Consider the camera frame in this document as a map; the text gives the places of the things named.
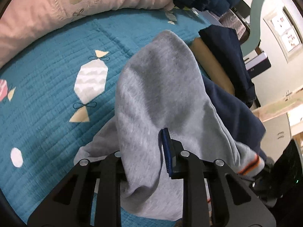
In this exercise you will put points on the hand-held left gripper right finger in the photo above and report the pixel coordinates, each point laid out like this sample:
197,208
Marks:
165,151

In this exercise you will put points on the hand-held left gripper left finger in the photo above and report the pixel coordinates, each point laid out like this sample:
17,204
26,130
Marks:
111,167

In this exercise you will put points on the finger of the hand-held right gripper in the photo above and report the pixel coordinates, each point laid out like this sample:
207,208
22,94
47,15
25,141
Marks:
260,181

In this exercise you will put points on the grey zip jacket navy sleeves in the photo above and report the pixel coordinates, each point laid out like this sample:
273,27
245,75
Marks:
161,87

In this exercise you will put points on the light wooden cabinet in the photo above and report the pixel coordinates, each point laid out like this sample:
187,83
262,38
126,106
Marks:
277,110

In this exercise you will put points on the teal quilted bed cover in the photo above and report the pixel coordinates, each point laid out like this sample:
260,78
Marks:
47,123

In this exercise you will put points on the black white-topped box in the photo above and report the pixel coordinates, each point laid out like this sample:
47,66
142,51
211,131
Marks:
258,63

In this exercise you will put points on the crumpled dark navy garment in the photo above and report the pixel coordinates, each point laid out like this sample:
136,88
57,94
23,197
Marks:
227,52

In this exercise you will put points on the white framed window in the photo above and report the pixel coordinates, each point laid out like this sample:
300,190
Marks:
285,32

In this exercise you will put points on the pink patterned table cover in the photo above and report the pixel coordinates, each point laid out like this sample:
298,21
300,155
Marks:
233,22

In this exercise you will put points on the pink pillow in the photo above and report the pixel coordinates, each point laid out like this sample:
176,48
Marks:
59,11

